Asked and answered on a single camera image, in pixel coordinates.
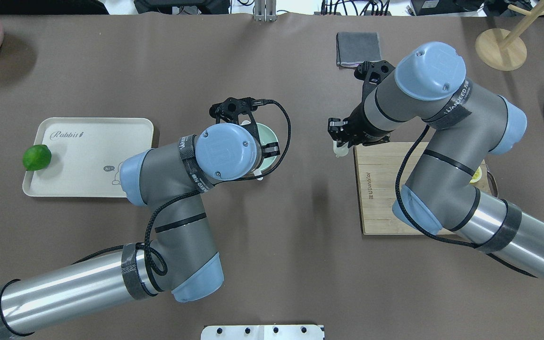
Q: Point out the green lime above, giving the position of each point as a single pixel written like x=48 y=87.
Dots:
x=37 y=157

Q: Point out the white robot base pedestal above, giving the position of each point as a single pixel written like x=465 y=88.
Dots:
x=298 y=331

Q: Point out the wooden mug tree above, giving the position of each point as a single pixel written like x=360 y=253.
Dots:
x=502 y=49

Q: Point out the light green bowl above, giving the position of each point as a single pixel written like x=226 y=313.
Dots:
x=267 y=136

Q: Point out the lemon half near handle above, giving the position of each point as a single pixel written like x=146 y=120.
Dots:
x=476 y=176

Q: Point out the wooden cutting board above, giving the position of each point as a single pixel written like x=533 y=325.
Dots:
x=376 y=169

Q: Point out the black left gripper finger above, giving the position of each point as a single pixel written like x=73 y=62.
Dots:
x=270 y=150

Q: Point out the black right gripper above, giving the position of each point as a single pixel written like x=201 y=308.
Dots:
x=360 y=125

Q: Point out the beige rabbit tray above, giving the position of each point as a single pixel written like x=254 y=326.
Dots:
x=86 y=155

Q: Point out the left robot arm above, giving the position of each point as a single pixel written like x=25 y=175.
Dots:
x=177 y=254

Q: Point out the aluminium frame post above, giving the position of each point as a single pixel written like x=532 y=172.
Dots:
x=265 y=10

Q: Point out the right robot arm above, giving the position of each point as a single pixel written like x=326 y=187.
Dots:
x=469 y=123

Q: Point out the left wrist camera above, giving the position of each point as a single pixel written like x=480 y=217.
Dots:
x=230 y=110

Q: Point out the grey folded cloth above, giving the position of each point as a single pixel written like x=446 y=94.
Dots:
x=354 y=48

